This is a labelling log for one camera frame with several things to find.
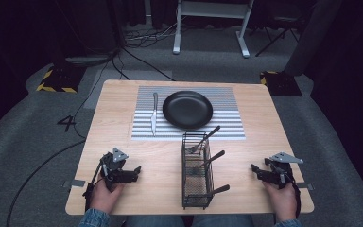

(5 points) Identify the dark-handled fork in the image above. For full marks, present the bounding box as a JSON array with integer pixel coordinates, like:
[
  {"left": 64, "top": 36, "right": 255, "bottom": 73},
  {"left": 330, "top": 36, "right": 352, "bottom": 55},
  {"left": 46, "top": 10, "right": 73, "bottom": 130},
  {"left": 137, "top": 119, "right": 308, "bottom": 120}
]
[{"left": 188, "top": 125, "right": 222, "bottom": 155}]

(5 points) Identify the grey tape strip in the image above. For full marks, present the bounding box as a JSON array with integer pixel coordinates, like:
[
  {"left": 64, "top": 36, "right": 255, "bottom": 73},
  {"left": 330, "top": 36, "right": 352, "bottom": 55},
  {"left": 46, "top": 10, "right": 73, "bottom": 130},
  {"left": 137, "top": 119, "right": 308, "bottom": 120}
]
[
  {"left": 296, "top": 182, "right": 315, "bottom": 191},
  {"left": 62, "top": 178, "right": 86, "bottom": 189}
]

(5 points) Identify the dark-handled spoon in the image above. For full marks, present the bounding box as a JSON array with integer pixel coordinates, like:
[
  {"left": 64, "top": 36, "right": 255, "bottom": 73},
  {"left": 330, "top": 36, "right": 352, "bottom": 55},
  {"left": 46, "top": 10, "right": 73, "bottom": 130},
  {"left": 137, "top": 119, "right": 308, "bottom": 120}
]
[{"left": 194, "top": 149, "right": 227, "bottom": 175}]

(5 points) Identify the white metal desk frame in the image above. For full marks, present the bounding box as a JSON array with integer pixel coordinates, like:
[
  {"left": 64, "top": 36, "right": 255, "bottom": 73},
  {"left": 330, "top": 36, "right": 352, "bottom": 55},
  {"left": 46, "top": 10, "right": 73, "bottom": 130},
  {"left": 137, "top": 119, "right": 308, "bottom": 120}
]
[{"left": 172, "top": 0, "right": 256, "bottom": 59}]

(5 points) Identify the black round plate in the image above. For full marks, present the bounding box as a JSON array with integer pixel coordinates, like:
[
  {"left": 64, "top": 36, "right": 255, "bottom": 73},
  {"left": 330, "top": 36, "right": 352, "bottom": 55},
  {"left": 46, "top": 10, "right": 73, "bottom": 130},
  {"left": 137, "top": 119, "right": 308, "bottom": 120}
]
[{"left": 162, "top": 90, "right": 215, "bottom": 130}]

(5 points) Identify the black floor cable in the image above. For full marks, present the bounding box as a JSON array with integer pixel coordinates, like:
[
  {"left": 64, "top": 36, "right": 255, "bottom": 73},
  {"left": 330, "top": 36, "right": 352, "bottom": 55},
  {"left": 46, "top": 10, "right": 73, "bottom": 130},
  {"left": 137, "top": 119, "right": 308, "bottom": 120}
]
[{"left": 5, "top": 46, "right": 122, "bottom": 227}]

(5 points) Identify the person's left hand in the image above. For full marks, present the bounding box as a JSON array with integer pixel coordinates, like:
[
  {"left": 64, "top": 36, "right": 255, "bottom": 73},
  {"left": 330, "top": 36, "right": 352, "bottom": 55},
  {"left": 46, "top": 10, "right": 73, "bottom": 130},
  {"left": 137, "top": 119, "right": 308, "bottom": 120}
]
[{"left": 89, "top": 179, "right": 126, "bottom": 216}]

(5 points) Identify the bundle of floor cables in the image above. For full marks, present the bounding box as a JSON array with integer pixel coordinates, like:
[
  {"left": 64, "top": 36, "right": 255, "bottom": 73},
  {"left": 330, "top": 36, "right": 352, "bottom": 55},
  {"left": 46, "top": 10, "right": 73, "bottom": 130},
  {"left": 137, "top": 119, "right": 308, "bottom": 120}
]
[{"left": 123, "top": 17, "right": 187, "bottom": 50}]

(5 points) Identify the yellow-black striped stand base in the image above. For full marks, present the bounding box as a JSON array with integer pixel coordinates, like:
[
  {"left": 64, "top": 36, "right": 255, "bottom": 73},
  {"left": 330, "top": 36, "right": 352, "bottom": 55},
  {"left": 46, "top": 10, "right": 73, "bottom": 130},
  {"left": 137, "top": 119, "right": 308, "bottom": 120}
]
[
  {"left": 35, "top": 63, "right": 88, "bottom": 95},
  {"left": 259, "top": 70, "right": 303, "bottom": 97}
]

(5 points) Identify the black right gripper strap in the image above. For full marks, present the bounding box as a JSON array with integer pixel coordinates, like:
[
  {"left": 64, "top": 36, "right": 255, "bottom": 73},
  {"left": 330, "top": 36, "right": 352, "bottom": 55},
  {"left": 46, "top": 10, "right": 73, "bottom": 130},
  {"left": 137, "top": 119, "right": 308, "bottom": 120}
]
[{"left": 290, "top": 174, "right": 303, "bottom": 219}]

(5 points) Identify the dark-handled cutlery piece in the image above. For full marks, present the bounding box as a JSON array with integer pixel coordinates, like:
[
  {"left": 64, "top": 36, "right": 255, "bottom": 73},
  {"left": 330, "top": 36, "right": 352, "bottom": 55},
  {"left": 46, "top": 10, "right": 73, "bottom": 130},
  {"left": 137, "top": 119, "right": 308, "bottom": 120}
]
[{"left": 198, "top": 183, "right": 232, "bottom": 199}]

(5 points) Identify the dark slanted column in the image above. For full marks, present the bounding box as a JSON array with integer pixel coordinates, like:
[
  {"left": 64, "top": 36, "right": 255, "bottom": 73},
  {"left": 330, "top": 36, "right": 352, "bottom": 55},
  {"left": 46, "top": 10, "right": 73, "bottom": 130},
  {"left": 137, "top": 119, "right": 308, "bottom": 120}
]
[{"left": 284, "top": 0, "right": 344, "bottom": 77}]

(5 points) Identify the black left gripper strap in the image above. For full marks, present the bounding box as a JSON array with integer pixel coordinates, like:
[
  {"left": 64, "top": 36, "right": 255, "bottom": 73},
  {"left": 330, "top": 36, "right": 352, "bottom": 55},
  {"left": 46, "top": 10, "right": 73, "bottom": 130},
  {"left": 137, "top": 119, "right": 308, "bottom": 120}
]
[{"left": 81, "top": 160, "right": 105, "bottom": 213}]

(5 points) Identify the black wire cutlery basket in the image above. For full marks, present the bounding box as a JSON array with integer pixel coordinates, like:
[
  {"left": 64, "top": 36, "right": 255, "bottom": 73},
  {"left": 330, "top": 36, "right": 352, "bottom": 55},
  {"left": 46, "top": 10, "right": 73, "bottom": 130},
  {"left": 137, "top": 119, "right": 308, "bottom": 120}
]
[{"left": 181, "top": 131, "right": 216, "bottom": 211}]

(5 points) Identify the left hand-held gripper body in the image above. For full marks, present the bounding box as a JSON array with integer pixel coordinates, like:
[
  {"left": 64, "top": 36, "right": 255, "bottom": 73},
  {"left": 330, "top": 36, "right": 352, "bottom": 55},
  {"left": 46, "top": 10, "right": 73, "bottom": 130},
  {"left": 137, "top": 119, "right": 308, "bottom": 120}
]
[{"left": 99, "top": 147, "right": 130, "bottom": 192}]

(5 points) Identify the black gripper strap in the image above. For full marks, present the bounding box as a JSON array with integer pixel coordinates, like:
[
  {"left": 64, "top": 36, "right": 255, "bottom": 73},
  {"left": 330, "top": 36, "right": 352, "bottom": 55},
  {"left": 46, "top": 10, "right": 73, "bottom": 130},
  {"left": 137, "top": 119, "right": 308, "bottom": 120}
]
[
  {"left": 290, "top": 174, "right": 303, "bottom": 219},
  {"left": 81, "top": 160, "right": 105, "bottom": 213}
]

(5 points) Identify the grey striped placemat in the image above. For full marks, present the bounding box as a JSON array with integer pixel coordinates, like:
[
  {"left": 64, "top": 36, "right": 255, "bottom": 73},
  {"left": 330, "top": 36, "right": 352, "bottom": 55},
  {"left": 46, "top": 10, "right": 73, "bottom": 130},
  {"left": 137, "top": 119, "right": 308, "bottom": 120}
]
[{"left": 130, "top": 85, "right": 247, "bottom": 142}]

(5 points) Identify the person's right hand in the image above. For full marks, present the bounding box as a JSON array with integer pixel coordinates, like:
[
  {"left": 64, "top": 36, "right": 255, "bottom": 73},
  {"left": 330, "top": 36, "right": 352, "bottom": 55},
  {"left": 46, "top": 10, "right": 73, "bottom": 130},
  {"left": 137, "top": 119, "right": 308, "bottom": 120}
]
[{"left": 262, "top": 181, "right": 299, "bottom": 223}]

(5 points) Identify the black tripod stand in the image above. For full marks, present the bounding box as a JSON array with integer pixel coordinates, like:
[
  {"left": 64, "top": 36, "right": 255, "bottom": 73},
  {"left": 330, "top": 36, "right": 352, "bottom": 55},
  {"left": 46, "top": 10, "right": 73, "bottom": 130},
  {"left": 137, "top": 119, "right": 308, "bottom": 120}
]
[{"left": 254, "top": 13, "right": 301, "bottom": 58}]

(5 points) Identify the silver table knife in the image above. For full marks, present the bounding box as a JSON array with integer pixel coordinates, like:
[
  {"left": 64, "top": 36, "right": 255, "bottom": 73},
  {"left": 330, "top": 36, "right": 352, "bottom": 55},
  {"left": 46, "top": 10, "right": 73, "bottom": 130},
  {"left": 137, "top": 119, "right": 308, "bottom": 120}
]
[{"left": 150, "top": 92, "right": 160, "bottom": 137}]

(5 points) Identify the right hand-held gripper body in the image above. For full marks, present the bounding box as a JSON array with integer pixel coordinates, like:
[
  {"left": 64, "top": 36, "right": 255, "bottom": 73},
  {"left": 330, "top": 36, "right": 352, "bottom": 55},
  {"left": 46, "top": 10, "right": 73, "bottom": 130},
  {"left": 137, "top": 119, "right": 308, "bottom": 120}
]
[{"left": 264, "top": 151, "right": 304, "bottom": 190}]

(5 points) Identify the dark equipment cabinet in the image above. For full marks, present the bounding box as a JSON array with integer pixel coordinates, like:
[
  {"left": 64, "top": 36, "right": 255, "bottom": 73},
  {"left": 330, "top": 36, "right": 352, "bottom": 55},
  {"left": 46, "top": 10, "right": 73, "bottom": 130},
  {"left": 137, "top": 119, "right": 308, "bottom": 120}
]
[{"left": 63, "top": 0, "right": 122, "bottom": 65}]

